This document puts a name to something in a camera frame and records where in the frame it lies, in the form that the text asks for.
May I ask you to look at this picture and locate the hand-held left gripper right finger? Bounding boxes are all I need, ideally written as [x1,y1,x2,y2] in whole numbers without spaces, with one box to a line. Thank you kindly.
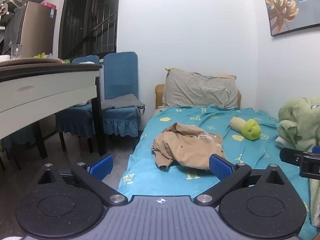
[195,154,286,208]

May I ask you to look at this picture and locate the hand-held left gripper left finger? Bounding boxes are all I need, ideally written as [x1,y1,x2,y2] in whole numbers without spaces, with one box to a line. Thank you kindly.
[37,154,127,207]

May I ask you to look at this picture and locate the tan garment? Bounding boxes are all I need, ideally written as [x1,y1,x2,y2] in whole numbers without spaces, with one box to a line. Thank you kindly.
[151,122,227,173]

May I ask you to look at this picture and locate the green fleece blanket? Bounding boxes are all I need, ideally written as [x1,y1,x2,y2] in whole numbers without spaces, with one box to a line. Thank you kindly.
[275,97,320,228]

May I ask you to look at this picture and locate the green and beige plush toy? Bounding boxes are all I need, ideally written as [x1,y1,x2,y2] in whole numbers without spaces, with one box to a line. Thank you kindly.
[230,116,262,141]

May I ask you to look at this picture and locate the blue covered chair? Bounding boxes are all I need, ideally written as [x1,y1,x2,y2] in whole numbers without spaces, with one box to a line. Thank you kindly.
[0,124,48,172]
[101,52,146,153]
[55,55,101,153]

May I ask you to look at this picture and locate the teal printed bed sheet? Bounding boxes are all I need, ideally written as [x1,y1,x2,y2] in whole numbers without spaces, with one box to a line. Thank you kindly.
[117,105,320,238]

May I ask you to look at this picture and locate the grey seat cushion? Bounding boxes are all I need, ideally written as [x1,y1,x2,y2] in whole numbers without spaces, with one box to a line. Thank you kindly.
[101,94,146,117]

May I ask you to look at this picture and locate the grey pillow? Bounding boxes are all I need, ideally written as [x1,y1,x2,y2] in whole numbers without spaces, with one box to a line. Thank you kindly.
[162,67,239,109]

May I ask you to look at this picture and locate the white dining table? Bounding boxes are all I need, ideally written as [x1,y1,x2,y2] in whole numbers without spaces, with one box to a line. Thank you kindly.
[0,59,108,172]

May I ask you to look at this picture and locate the clear drinking glass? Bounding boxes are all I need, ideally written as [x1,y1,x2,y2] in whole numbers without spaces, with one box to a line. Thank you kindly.
[10,44,23,60]

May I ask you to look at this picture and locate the dark grilled door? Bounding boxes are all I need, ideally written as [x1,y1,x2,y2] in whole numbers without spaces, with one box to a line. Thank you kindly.
[58,0,122,59]

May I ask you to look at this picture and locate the brown refrigerator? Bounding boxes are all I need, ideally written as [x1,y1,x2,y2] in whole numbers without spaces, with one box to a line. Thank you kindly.
[2,1,57,58]

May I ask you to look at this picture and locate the framed leaf wall picture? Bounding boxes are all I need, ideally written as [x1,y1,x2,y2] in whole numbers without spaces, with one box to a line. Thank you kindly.
[259,0,320,37]

